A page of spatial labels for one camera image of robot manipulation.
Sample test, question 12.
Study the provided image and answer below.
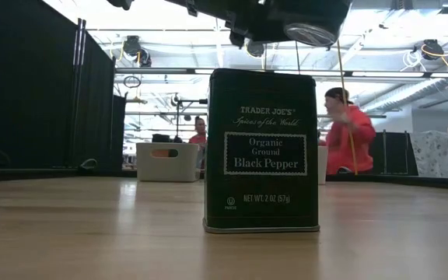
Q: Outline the dark green spice tin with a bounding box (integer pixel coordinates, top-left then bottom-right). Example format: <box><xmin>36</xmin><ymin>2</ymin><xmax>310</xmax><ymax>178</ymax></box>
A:
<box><xmin>203</xmin><ymin>68</ymin><xmax>320</xmax><ymax>234</ymax></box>

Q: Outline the person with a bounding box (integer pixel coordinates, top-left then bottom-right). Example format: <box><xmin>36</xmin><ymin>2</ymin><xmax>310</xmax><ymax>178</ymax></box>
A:
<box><xmin>187</xmin><ymin>115</ymin><xmax>208</xmax><ymax>172</ymax></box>
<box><xmin>318</xmin><ymin>87</ymin><xmax>377</xmax><ymax>176</ymax></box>

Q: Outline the black tripod stand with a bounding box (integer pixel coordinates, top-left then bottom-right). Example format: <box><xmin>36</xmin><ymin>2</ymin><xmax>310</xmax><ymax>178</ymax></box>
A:
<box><xmin>169</xmin><ymin>92</ymin><xmax>208</xmax><ymax>143</ymax></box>

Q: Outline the white plastic bin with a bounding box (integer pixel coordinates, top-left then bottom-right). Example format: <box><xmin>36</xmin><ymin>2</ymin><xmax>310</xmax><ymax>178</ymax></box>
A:
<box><xmin>317</xmin><ymin>145</ymin><xmax>329</xmax><ymax>186</ymax></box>

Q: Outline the black upright board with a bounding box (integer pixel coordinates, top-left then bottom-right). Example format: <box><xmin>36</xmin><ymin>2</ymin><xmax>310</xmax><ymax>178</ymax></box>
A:
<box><xmin>369</xmin><ymin>131</ymin><xmax>419</xmax><ymax>177</ymax></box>

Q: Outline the grey plastic bin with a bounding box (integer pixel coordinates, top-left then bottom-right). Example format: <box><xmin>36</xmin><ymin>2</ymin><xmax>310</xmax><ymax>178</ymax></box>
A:
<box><xmin>135</xmin><ymin>142</ymin><xmax>202</xmax><ymax>184</ymax></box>

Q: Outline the floral patterned cloth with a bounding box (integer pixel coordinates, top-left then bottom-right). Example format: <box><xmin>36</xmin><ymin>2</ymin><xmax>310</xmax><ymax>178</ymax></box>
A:
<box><xmin>409</xmin><ymin>131</ymin><xmax>448</xmax><ymax>179</ymax></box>

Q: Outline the grey curtain pole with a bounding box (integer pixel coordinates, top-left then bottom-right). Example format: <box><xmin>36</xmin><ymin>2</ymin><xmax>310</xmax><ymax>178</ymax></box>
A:
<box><xmin>72</xmin><ymin>18</ymin><xmax>88</xmax><ymax>169</ymax></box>

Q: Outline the black curtain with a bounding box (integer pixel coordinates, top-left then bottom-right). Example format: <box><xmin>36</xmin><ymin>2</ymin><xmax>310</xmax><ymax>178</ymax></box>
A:
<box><xmin>0</xmin><ymin>0</ymin><xmax>128</xmax><ymax>176</ymax></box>

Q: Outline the grey horizontal frame beam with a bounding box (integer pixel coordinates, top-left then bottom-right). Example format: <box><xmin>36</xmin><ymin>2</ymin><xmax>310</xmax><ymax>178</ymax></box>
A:
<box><xmin>114</xmin><ymin>68</ymin><xmax>448</xmax><ymax>81</ymax></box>

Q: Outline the black table frame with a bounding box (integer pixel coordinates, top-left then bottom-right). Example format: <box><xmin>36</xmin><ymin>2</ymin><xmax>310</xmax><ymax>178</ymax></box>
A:
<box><xmin>0</xmin><ymin>166</ymin><xmax>448</xmax><ymax>191</ymax></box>

